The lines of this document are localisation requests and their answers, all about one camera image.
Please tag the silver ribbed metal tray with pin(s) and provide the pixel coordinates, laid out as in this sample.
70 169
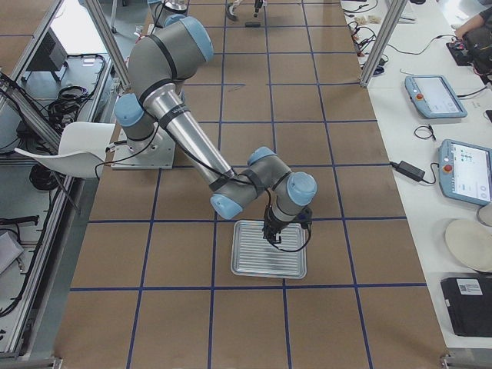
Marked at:
254 256

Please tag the olive brake shoe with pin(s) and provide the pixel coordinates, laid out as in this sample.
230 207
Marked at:
230 11

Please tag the black power adapter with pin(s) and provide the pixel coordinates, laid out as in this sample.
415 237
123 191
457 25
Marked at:
408 170

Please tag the upper blue teach pendant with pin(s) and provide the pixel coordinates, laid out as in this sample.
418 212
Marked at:
433 97

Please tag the blue teach pendant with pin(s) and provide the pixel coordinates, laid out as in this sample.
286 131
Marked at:
433 97
465 172

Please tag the beige round plate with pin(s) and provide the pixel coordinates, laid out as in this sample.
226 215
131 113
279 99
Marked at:
470 243

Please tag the lower blue teach pendant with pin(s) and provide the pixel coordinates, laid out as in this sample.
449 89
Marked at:
465 172

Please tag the black laptop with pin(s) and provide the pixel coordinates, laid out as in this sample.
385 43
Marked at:
468 302

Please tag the white plastic chair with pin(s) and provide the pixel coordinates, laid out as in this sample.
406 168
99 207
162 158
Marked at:
81 150

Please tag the aluminium frame post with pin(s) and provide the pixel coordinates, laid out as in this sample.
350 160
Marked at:
383 36

